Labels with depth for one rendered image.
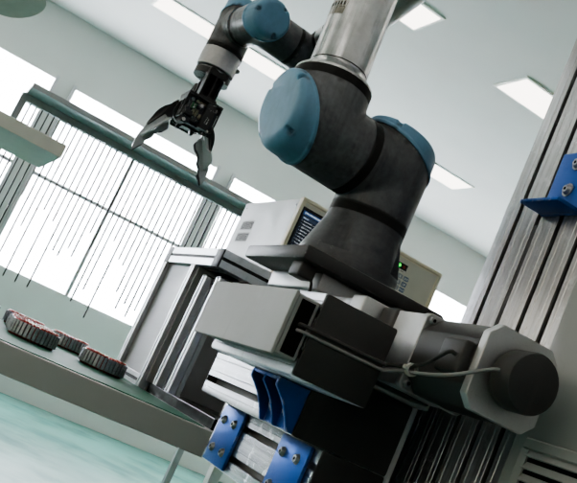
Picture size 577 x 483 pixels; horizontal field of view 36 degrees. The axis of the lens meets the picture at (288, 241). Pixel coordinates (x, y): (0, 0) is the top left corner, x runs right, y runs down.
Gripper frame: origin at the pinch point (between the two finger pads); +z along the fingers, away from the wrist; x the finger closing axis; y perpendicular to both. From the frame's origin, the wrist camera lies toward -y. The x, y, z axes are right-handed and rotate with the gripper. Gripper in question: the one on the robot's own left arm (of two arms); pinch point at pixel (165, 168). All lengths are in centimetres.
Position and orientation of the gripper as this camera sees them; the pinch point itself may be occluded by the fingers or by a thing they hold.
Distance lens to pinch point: 171.2
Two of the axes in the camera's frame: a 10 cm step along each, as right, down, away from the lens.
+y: 3.8, -0.1, -9.3
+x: 8.3, 4.4, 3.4
